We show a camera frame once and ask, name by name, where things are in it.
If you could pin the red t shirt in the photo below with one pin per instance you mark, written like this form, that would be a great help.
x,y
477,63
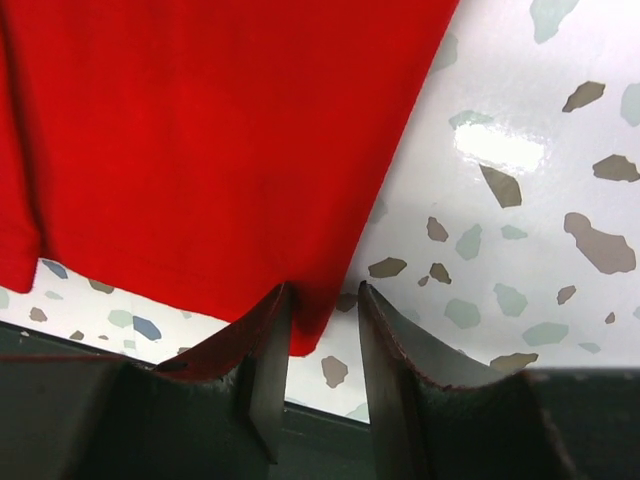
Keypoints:
x,y
199,153

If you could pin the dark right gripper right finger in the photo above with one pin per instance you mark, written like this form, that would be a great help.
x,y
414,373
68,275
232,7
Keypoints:
x,y
436,413

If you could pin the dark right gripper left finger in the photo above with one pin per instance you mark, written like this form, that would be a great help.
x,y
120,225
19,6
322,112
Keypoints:
x,y
214,411

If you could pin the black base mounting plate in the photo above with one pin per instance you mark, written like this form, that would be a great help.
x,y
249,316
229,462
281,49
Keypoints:
x,y
315,445

